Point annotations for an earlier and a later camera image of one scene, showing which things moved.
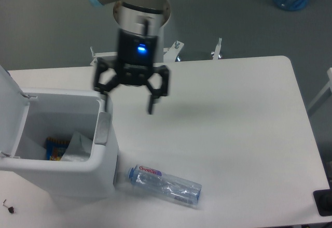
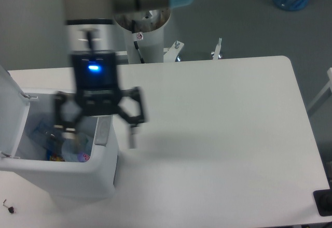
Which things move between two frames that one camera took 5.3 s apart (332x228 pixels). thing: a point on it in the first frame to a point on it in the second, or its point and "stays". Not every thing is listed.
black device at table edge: x=323 y=200 stays
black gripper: x=137 y=54 to x=95 y=74
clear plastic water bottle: x=165 y=185 to x=74 y=150
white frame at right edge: x=328 y=86 stays
